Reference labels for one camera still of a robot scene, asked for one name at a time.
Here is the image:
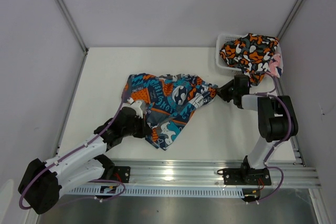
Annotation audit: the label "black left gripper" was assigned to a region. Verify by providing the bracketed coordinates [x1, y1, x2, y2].
[122, 113, 152, 138]

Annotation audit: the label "blue orange patterned shorts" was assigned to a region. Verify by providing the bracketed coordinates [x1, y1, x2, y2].
[123, 73, 218, 151]

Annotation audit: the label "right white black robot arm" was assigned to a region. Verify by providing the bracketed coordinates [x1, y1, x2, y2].
[217, 74, 298, 184]

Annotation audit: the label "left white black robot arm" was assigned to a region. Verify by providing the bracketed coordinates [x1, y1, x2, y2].
[18, 106, 151, 214]

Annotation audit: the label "orange camouflage shorts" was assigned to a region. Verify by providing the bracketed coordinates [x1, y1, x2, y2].
[219, 33, 280, 86]

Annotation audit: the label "pink white patterned shorts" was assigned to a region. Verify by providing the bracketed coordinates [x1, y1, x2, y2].
[268, 53, 284, 78]

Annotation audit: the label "white perforated plastic basket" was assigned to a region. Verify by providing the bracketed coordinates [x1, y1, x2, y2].
[214, 33, 284, 78]

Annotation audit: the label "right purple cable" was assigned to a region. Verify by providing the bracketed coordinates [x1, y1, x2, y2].
[244, 73, 292, 204]

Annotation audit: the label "purple cable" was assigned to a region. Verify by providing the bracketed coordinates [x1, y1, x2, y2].
[18, 91, 132, 210]
[244, 73, 292, 204]

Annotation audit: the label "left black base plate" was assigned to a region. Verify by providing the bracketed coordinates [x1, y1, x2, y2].
[102, 166, 131, 184]

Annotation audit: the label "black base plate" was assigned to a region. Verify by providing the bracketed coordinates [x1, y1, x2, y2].
[102, 166, 131, 184]
[217, 168, 271, 186]

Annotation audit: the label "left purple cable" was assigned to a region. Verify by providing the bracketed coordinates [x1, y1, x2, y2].
[18, 91, 132, 210]

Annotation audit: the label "white slotted cable duct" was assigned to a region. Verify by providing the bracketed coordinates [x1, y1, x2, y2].
[67, 185, 244, 198]

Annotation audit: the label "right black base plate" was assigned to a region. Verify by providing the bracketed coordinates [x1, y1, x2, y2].
[217, 168, 271, 186]

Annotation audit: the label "aluminium front rail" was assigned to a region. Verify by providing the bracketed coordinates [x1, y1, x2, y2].
[113, 159, 321, 188]

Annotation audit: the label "right aluminium frame post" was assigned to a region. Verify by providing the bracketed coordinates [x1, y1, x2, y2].
[277, 0, 306, 40]

